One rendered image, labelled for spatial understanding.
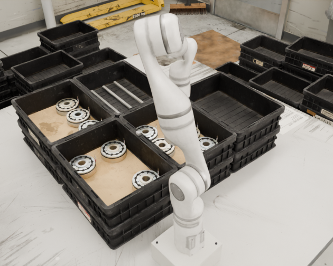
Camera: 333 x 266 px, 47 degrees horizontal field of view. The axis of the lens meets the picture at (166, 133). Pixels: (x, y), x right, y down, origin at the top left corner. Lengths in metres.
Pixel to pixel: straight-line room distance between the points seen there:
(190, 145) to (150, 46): 0.28
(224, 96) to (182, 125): 0.96
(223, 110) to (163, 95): 0.90
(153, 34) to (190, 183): 0.41
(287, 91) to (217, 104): 1.12
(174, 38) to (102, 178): 0.74
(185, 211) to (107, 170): 0.48
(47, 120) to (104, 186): 0.52
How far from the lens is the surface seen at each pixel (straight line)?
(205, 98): 1.87
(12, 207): 1.63
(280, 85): 2.93
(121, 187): 1.42
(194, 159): 1.04
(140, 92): 1.91
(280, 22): 4.50
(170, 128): 0.95
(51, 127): 1.75
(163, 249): 1.30
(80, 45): 3.17
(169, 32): 0.87
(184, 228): 1.17
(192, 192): 1.04
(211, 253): 1.29
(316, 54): 3.19
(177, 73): 1.23
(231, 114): 1.78
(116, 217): 1.29
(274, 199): 1.59
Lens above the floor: 1.86
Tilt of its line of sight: 39 degrees down
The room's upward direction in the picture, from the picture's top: straight up
